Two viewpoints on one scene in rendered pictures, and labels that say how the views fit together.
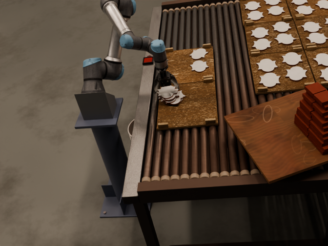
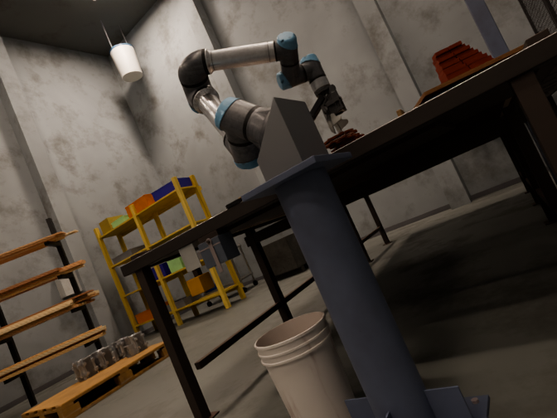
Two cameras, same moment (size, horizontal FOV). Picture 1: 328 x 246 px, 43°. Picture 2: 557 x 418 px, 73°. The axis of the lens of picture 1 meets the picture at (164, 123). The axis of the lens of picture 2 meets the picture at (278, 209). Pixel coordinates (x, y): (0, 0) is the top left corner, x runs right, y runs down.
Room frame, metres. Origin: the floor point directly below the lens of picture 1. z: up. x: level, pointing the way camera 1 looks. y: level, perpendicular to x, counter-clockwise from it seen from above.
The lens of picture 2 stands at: (1.89, 1.52, 0.71)
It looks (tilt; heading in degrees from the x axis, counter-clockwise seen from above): 4 degrees up; 289
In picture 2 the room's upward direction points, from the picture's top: 24 degrees counter-clockwise
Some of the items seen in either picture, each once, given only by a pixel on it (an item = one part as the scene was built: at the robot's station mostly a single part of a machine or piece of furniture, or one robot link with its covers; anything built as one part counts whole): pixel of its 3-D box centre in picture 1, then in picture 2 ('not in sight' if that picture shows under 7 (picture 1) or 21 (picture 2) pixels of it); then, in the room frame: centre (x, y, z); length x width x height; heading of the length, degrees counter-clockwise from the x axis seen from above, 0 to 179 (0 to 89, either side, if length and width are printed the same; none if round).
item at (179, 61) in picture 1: (188, 65); not in sight; (2.40, -0.24, 0.93); 0.41 x 0.35 x 0.02; 169
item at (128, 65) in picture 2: not in sight; (127, 63); (6.42, -5.90, 5.83); 0.59 x 0.56 x 0.68; 77
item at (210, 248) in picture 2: not in sight; (218, 251); (2.77, -0.02, 0.77); 0.14 x 0.11 x 0.18; 169
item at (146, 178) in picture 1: (158, 76); not in sight; (2.39, -0.03, 0.90); 1.95 x 0.05 x 0.05; 169
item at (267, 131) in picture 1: (291, 131); (462, 85); (1.48, -0.60, 1.03); 0.50 x 0.50 x 0.02; 9
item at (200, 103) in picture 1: (187, 104); not in sight; (1.99, -0.16, 0.93); 0.41 x 0.35 x 0.02; 169
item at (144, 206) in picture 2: not in sight; (166, 258); (6.33, -4.35, 1.20); 2.56 x 0.68 x 2.40; 167
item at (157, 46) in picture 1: (158, 50); (312, 69); (2.05, -0.06, 1.29); 0.09 x 0.08 x 0.11; 28
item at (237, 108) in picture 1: (232, 68); not in sight; (2.29, -0.52, 0.90); 1.95 x 0.05 x 0.05; 169
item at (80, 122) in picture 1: (114, 158); (355, 304); (2.18, 0.39, 0.43); 0.38 x 0.38 x 0.87; 77
